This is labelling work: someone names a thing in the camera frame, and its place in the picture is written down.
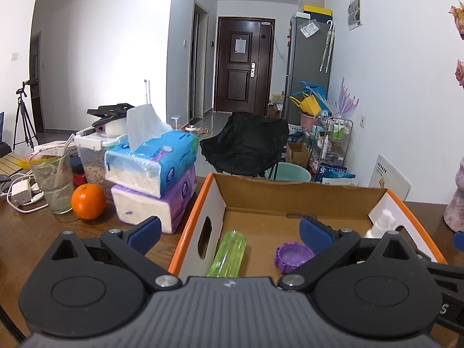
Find drinking glass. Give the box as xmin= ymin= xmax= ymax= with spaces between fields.
xmin=29 ymin=147 xmax=75 ymax=215

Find pet feeder with bowls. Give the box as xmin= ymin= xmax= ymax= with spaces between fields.
xmin=171 ymin=115 xmax=199 ymax=133

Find pink textured vase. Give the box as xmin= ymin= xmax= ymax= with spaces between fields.
xmin=443 ymin=164 xmax=464 ymax=233

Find black camera tripod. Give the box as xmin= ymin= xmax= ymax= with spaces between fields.
xmin=12 ymin=79 xmax=39 ymax=153

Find white power adapter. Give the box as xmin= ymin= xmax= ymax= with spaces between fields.
xmin=11 ymin=181 xmax=33 ymax=204

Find orange fruit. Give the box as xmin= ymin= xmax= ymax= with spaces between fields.
xmin=70 ymin=183 xmax=107 ymax=220

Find clear food storage container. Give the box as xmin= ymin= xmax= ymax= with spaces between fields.
xmin=74 ymin=130 xmax=122 ymax=190

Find cardboard box with orange rim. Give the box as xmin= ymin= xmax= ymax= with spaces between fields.
xmin=168 ymin=173 xmax=449 ymax=280

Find metal wire rolling cart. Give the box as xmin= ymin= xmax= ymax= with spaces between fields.
xmin=311 ymin=117 xmax=354 ymax=175

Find blue and white bag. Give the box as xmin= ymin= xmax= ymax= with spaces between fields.
xmin=315 ymin=164 xmax=358 ymax=187

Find white round bowl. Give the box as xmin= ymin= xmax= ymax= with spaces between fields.
xmin=105 ymin=119 xmax=128 ymax=138

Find green translucent bottle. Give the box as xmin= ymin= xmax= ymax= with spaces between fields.
xmin=207 ymin=229 xmax=247 ymax=279

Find pink plastic bucket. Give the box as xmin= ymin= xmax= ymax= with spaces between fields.
xmin=300 ymin=111 xmax=322 ymax=131

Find clear plastic bag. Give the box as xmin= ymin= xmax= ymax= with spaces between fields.
xmin=299 ymin=21 xmax=320 ymax=39

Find folded pale umbrella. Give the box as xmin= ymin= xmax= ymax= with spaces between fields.
xmin=319 ymin=19 xmax=336 ymax=73

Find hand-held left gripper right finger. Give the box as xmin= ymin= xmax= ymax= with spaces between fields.
xmin=278 ymin=215 xmax=418 ymax=293

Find purple tissue pack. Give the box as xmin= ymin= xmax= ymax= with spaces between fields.
xmin=110 ymin=165 xmax=197 ymax=235

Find yellow and dark box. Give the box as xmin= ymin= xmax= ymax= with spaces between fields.
xmin=302 ymin=4 xmax=334 ymax=17

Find grey refrigerator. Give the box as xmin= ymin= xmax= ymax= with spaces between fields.
xmin=282 ymin=14 xmax=336 ymax=124

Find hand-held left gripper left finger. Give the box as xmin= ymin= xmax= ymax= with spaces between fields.
xmin=50 ymin=215 xmax=182 ymax=293

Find blue tissue pack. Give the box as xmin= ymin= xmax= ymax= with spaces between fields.
xmin=104 ymin=104 xmax=200 ymax=199

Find black laptop stand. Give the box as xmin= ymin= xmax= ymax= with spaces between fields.
xmin=86 ymin=103 xmax=136 ymax=120

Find purple fairy wings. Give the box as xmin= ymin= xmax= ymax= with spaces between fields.
xmin=328 ymin=77 xmax=360 ymax=119

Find white spray bottle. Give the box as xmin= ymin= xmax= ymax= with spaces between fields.
xmin=364 ymin=209 xmax=398 ymax=240

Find blue plastic hanger rack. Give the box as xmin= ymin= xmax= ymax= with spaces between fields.
xmin=298 ymin=80 xmax=331 ymax=110

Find yellow dustpan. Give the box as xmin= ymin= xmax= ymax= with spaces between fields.
xmin=289 ymin=93 xmax=322 ymax=115

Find dark brown entrance door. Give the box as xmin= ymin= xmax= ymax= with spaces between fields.
xmin=213 ymin=17 xmax=275 ymax=115

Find small open cardboard box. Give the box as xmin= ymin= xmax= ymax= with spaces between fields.
xmin=286 ymin=142 xmax=312 ymax=168

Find clear drinking straw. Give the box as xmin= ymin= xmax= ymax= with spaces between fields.
xmin=54 ymin=133 xmax=76 ymax=190

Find wooden slatted stool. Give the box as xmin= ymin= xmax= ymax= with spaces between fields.
xmin=0 ymin=151 xmax=27 ymax=186

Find large dried pink rose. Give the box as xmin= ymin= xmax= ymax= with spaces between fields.
xmin=449 ymin=0 xmax=464 ymax=41

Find white electrical panel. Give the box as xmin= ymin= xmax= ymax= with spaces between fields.
xmin=347 ymin=0 xmax=363 ymax=32

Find white leaning board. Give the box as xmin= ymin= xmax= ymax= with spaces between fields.
xmin=367 ymin=154 xmax=412 ymax=202

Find black folding chair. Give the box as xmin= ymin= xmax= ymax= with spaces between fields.
xmin=200 ymin=112 xmax=291 ymax=178

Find green plastic basin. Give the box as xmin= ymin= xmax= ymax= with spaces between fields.
xmin=264 ymin=162 xmax=312 ymax=183

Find white charger with cable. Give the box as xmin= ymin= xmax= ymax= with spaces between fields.
xmin=0 ymin=173 xmax=50 ymax=214

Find flat white box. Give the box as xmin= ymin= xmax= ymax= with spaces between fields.
xmin=34 ymin=140 xmax=77 ymax=153

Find purple ribbed plastic cap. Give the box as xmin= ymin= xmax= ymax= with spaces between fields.
xmin=274 ymin=242 xmax=315 ymax=275

